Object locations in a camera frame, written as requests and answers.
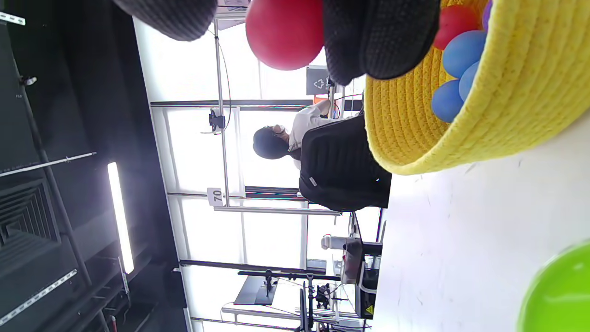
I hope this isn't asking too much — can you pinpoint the blue ping pong ball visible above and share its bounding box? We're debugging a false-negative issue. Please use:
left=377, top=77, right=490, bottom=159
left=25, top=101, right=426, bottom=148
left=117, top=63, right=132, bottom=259
left=459, top=60, right=481, bottom=103
left=431, top=79, right=465, bottom=124
left=442, top=30, right=488, bottom=79

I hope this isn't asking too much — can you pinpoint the person's right hand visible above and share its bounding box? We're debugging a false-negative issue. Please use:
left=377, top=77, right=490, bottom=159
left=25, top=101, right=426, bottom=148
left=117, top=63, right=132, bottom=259
left=112, top=0, right=442, bottom=86

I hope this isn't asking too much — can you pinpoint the white number tag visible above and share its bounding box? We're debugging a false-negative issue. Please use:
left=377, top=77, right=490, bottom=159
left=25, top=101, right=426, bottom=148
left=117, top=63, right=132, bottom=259
left=206, top=187, right=226, bottom=207

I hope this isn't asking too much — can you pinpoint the small black camera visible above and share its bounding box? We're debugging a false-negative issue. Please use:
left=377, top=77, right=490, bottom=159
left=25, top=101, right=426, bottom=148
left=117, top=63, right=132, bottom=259
left=207, top=108, right=226, bottom=132

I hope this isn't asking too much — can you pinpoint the grey water bottle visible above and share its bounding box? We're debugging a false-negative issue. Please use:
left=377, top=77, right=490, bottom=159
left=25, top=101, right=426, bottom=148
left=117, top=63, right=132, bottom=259
left=321, top=235, right=353, bottom=250

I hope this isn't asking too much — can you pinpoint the black equipment cabinet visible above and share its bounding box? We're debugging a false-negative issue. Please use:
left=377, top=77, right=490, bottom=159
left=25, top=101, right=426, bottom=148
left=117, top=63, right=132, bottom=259
left=357, top=267, right=383, bottom=320

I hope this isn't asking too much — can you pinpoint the long ceiling light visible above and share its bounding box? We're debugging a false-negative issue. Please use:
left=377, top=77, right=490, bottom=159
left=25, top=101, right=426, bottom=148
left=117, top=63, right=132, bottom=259
left=107, top=161, right=135, bottom=275

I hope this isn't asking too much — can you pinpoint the black ceiling vent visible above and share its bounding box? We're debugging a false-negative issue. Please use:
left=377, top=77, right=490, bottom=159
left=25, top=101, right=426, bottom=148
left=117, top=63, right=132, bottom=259
left=0, top=178, right=63, bottom=268

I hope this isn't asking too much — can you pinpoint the green plastic bowl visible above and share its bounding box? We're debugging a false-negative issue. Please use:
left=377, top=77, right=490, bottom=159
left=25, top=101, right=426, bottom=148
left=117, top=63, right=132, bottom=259
left=517, top=242, right=590, bottom=332

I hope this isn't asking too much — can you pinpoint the red ping pong ball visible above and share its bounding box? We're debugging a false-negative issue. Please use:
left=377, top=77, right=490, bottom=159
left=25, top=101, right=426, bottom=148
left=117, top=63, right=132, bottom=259
left=245, top=0, right=325, bottom=71
left=433, top=5, right=481, bottom=50

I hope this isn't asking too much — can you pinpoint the dark grey jacket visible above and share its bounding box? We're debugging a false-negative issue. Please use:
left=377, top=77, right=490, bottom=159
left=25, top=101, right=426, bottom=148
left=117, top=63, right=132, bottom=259
left=298, top=111, right=392, bottom=213

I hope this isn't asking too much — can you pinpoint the dark monitor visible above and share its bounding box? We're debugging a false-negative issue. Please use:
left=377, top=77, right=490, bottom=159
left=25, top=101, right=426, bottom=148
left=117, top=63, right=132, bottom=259
left=233, top=275, right=278, bottom=306

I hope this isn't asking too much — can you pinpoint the yellow plastic bowl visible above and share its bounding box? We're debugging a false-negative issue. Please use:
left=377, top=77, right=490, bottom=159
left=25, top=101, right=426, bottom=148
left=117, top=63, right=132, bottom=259
left=364, top=0, right=590, bottom=176

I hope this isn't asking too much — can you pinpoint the silver metal pole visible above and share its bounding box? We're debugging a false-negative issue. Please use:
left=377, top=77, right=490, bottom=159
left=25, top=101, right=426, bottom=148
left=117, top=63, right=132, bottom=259
left=212, top=18, right=231, bottom=208

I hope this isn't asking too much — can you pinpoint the grey hanging sign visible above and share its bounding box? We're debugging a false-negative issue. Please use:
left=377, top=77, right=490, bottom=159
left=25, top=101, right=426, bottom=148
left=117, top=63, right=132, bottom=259
left=307, top=66, right=330, bottom=96

